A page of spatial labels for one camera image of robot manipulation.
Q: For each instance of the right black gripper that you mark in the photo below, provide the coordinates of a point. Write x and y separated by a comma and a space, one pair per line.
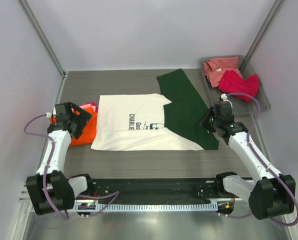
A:
204, 122

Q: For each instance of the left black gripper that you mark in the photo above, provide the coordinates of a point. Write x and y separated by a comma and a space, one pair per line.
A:
83, 117

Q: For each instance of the white green raglan t shirt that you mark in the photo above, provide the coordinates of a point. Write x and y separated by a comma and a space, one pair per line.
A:
165, 121

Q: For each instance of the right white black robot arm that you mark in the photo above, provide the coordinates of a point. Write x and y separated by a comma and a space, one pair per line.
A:
271, 193

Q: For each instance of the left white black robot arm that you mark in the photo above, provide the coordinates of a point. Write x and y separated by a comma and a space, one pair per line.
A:
49, 190

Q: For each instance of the folded light pink t shirt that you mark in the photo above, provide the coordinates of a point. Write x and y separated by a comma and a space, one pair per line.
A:
86, 106

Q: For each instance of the folded magenta t shirt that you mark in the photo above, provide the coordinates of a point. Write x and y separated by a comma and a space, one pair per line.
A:
91, 103

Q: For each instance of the folded orange t shirt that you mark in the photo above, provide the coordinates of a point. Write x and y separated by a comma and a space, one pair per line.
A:
63, 139

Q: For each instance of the crimson red t shirt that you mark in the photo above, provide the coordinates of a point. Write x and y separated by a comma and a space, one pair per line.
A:
231, 82

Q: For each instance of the grey plastic tray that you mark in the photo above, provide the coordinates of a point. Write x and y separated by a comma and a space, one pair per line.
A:
240, 107

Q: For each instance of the salmon pink t shirt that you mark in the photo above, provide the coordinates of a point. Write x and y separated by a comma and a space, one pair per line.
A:
215, 68

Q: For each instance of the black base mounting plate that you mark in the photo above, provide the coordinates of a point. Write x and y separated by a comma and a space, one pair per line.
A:
157, 191

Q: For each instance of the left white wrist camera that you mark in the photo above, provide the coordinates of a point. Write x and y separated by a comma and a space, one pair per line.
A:
51, 114

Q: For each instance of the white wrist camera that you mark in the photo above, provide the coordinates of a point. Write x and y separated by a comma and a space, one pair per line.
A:
224, 98
51, 114

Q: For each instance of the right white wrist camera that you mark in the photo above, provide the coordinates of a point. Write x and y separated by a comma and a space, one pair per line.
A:
224, 98

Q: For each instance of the white slotted cable duct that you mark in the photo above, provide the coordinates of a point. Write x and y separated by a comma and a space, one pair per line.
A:
89, 207

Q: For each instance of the aluminium front rail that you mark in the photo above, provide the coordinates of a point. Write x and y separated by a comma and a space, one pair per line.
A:
24, 196

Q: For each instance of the left aluminium frame post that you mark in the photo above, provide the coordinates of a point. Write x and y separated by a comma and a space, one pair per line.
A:
41, 35

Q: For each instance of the aluminium frame post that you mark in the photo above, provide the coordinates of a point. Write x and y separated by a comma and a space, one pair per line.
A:
41, 35
272, 14

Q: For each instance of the right aluminium frame post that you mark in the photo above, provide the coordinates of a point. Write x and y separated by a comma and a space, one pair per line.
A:
272, 14

